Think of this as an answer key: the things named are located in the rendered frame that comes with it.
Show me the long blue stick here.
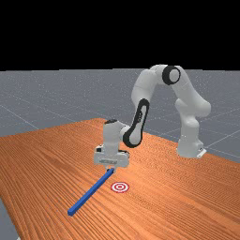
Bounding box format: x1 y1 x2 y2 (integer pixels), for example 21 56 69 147
67 168 115 217

